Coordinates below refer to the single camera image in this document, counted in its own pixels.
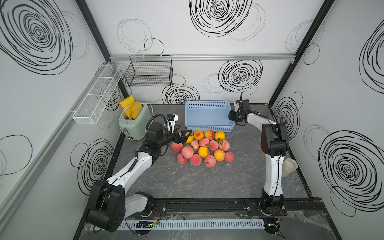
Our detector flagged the dark pink peach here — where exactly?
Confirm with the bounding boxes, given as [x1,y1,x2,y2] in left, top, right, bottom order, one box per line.
[177,154,188,165]

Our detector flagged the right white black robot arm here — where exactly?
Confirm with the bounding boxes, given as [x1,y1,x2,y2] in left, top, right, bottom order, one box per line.
[229,100,289,216]

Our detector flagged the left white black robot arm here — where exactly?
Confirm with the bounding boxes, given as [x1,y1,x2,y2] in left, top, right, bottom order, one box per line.
[83,114,193,233]

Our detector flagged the light blue plastic basket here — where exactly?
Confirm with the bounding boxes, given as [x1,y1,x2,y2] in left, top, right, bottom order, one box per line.
[185,101,235,132]

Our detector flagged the red yellow peach by basket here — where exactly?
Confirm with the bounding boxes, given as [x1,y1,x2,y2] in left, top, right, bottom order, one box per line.
[204,130,215,141]

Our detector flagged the red orange peach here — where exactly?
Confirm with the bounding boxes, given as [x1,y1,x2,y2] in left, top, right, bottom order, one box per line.
[191,140,200,151]

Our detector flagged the yellow peach centre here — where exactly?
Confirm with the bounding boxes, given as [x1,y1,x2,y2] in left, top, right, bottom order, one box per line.
[198,147,211,159]

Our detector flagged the pink peach with leaf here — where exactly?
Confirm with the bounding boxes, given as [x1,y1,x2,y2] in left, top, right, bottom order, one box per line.
[207,140,219,152]

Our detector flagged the orange yellow peach front right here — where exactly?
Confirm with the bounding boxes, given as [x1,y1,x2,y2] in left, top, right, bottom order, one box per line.
[214,149,226,162]

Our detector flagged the mint green toaster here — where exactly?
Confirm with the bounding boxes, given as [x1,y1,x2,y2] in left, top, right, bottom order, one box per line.
[119,103,153,141]

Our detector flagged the front yellow toast slice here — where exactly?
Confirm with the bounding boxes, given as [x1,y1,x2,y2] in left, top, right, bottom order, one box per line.
[131,101,143,120]

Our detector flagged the yellow toast slice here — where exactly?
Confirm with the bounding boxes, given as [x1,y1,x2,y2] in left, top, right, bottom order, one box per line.
[119,95,135,119]
[131,101,143,120]

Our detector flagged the rear yellow toast slice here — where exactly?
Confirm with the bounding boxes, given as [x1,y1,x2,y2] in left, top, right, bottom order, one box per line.
[119,95,135,119]

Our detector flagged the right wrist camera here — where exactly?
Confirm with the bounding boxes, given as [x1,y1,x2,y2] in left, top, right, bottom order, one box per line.
[234,101,240,113]

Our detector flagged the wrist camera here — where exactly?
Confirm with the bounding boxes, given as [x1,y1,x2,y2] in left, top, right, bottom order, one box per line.
[166,114,179,133]
[234,101,240,113]

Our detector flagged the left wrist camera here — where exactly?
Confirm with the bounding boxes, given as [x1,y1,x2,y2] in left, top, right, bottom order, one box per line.
[166,114,179,133]

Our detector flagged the white toaster power cord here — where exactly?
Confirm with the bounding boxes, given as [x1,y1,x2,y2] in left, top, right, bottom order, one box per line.
[121,102,154,127]

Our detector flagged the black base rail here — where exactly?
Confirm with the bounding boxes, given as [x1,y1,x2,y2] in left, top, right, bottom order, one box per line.
[131,197,325,218]

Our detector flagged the black wire wall basket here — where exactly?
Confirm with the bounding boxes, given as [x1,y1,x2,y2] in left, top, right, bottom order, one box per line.
[125,55,173,88]

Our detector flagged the white slotted cable duct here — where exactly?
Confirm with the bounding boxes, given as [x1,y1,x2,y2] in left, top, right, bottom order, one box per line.
[117,219,266,231]

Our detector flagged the white wire wall shelf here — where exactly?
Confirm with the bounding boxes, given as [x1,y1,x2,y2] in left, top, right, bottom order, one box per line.
[73,63,124,125]

